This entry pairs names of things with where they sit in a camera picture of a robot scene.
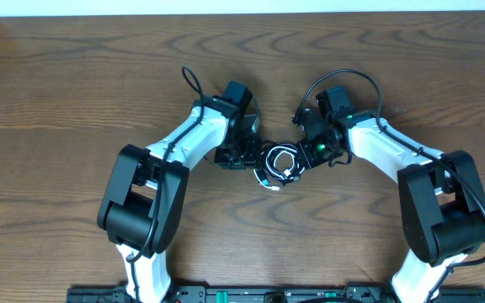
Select white usb cable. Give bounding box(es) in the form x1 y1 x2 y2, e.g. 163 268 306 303
253 142 301 193

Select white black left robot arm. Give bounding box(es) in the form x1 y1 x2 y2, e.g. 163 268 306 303
97 94 260 302

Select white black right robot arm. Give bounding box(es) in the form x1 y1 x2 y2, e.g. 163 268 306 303
293 109 485 302

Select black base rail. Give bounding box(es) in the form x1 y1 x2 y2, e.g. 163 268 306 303
65 282 485 303

